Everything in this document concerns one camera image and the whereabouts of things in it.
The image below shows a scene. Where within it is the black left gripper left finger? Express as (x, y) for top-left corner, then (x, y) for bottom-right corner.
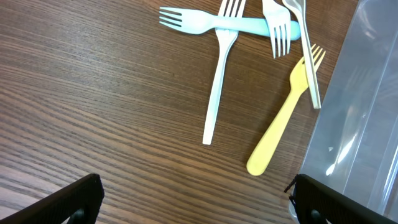
(1, 174), (104, 224)

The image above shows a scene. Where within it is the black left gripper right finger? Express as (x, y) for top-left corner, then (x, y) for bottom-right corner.
(284, 174), (395, 224)

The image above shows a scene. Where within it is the white fork long handle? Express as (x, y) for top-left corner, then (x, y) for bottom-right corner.
(202, 0), (246, 145)

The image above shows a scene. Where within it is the clear left plastic container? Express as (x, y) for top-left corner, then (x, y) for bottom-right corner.
(300, 0), (397, 221)

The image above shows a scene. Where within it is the yellow plastic fork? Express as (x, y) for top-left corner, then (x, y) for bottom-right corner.
(246, 57), (308, 176)

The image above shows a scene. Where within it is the white fork tines down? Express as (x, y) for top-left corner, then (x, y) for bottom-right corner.
(262, 0), (291, 58)

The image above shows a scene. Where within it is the clear white thin fork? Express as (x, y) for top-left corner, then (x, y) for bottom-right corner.
(282, 0), (321, 109)

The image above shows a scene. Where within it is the light blue plastic fork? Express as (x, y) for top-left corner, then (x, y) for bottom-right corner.
(159, 6), (302, 41)

